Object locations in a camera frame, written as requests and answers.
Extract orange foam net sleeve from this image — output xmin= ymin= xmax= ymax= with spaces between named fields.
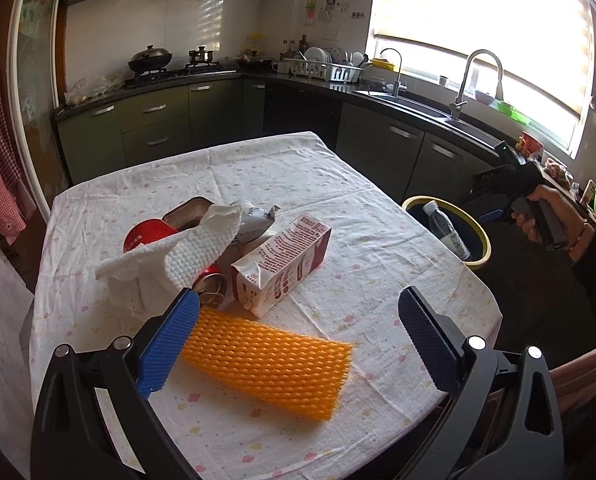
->
xmin=180 ymin=306 xmax=354 ymax=422

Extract beaded bracelet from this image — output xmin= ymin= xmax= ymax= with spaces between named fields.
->
xmin=567 ymin=219 xmax=591 ymax=253

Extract white paper towel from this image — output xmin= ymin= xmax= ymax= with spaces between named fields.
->
xmin=95 ymin=203 xmax=243 ymax=317

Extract green lower cabinets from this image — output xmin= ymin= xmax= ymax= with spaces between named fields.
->
xmin=55 ymin=75 xmax=509 ymax=201

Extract black gas stove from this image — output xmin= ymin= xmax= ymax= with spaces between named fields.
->
xmin=125 ymin=62 xmax=224 ymax=86

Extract black frying pan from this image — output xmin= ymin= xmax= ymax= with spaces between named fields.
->
xmin=235 ymin=52 xmax=275 ymax=68

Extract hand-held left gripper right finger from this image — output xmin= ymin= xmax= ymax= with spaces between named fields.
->
xmin=398 ymin=286 xmax=565 ymax=480

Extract steel kitchen sink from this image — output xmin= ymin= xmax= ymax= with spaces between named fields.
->
xmin=353 ymin=87 xmax=509 ymax=151

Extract dark red gingham apron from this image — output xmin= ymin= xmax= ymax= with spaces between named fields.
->
xmin=0 ymin=35 xmax=34 ymax=206

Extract dark kitchen countertop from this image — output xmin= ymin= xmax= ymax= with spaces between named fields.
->
xmin=53 ymin=67 xmax=596 ymax=241

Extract sliding glass door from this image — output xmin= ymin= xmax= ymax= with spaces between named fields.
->
xmin=8 ymin=0 xmax=71 ymax=221

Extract clear plastic bag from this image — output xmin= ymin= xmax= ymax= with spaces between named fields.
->
xmin=65 ymin=74 xmax=126 ymax=107

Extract red bowl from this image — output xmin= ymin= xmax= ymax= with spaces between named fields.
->
xmin=520 ymin=131 xmax=545 ymax=157

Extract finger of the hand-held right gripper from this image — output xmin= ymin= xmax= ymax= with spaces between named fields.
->
xmin=478 ymin=206 xmax=516 ymax=224
xmin=460 ymin=169 xmax=518 ymax=198

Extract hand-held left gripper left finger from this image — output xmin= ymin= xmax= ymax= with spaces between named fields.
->
xmin=30 ymin=287 xmax=201 ymax=480

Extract person's pink clothing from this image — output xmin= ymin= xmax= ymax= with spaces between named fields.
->
xmin=548 ymin=342 xmax=596 ymax=403

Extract red and white carton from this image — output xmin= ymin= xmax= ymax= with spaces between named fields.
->
xmin=229 ymin=212 xmax=333 ymax=318

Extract person's right forearm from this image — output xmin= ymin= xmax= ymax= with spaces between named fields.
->
xmin=568 ymin=220 xmax=596 ymax=331

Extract packaged food bag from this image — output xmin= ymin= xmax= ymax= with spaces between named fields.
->
xmin=543 ymin=156 xmax=575 ymax=183

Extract small chrome faucet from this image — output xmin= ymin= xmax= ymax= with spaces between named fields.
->
xmin=379 ymin=48 xmax=409 ymax=97

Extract green plastic container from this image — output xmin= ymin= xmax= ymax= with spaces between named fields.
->
xmin=493 ymin=100 xmax=531 ymax=123

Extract kitchen window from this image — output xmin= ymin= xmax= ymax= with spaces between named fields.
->
xmin=368 ymin=0 xmax=596 ymax=158

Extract small dark stovetop pot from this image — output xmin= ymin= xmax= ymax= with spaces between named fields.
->
xmin=188 ymin=46 xmax=218 ymax=67

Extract floral white tablecloth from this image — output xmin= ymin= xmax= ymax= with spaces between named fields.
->
xmin=28 ymin=131 xmax=503 ymax=480

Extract tall chrome faucet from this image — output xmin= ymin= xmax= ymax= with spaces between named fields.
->
xmin=449 ymin=50 xmax=505 ymax=121

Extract black wok with lid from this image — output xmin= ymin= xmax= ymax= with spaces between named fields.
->
xmin=128 ymin=44 xmax=174 ymax=73

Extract person's right hand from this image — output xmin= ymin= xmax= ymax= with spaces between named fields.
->
xmin=510 ymin=185 xmax=591 ymax=253

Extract brown foil tray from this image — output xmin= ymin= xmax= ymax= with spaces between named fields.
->
xmin=162 ymin=198 xmax=216 ymax=233

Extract white dish rack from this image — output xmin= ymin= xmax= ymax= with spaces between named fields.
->
xmin=284 ymin=47 xmax=366 ymax=83

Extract clear plastic water bottle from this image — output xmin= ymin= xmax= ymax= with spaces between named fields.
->
xmin=422 ymin=200 xmax=473 ymax=262

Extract yellow-rimmed trash bin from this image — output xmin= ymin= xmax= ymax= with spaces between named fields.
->
xmin=401 ymin=195 xmax=493 ymax=272

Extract grey foil pouch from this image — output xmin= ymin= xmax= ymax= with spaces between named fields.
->
xmin=225 ymin=200 xmax=282 ymax=248

